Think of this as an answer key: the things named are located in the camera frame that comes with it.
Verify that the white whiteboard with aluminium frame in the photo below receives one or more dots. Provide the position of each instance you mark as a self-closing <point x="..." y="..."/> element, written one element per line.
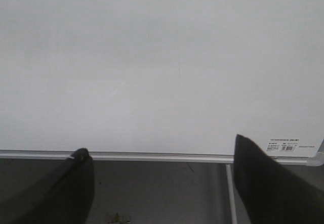
<point x="161" y="80"/>

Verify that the white product label sticker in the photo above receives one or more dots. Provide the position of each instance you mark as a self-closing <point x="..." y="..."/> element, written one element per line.
<point x="287" y="145"/>

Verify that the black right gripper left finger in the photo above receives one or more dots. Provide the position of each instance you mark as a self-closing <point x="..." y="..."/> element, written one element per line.
<point x="64" y="195"/>

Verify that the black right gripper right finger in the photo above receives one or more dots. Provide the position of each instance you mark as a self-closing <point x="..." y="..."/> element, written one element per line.
<point x="269" y="191"/>

